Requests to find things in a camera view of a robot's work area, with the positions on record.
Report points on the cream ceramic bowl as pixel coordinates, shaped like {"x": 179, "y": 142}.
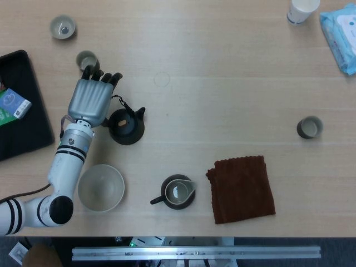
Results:
{"x": 104, "y": 189}

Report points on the aluminium rail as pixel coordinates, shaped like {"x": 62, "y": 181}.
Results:
{"x": 194, "y": 252}

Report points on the black plastic tray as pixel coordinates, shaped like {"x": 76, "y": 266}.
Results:
{"x": 27, "y": 136}

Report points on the blue wet wipes pack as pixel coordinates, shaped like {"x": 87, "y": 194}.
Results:
{"x": 342, "y": 36}

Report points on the blue white small packet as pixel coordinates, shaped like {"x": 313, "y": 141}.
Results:
{"x": 11, "y": 101}

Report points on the brown rounded seat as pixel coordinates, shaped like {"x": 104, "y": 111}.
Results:
{"x": 41, "y": 257}

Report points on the dark green pouring pitcher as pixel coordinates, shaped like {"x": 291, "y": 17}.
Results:
{"x": 169, "y": 204}

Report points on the grey lid cup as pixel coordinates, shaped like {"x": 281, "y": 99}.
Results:
{"x": 58, "y": 25}

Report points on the white floor socket box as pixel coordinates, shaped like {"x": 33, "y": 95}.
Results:
{"x": 18, "y": 253}

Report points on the small red white packet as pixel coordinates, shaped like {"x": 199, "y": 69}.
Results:
{"x": 1, "y": 83}

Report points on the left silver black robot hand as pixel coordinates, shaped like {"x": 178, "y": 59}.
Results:
{"x": 90, "y": 103}

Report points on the white paper cup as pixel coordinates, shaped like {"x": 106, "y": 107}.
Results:
{"x": 299, "y": 14}

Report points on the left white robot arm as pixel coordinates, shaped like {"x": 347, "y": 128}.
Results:
{"x": 66, "y": 169}

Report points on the dark green cylindrical teacup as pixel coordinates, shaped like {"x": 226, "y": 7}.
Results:
{"x": 309, "y": 128}
{"x": 83, "y": 59}

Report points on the green packet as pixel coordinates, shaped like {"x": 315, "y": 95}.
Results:
{"x": 5, "y": 119}

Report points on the brown folded cloth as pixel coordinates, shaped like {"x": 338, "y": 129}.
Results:
{"x": 242, "y": 189}

